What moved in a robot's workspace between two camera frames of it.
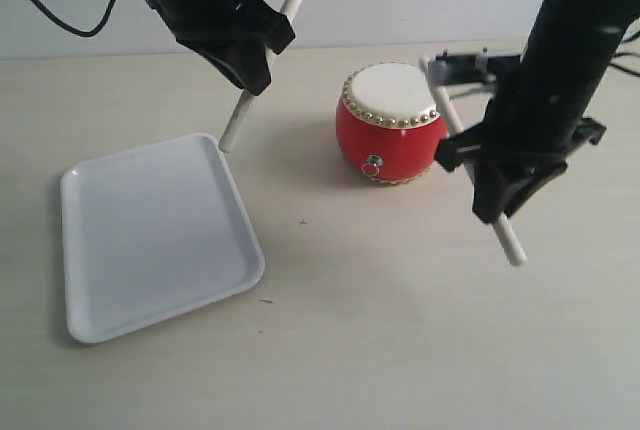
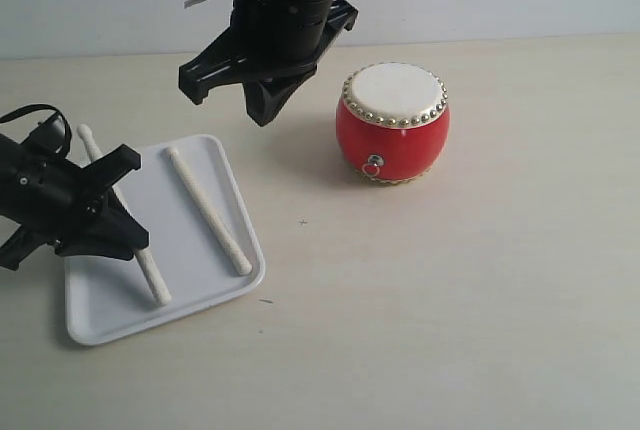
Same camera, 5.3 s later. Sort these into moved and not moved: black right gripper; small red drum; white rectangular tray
Moved: black right gripper
Not moved: small red drum; white rectangular tray
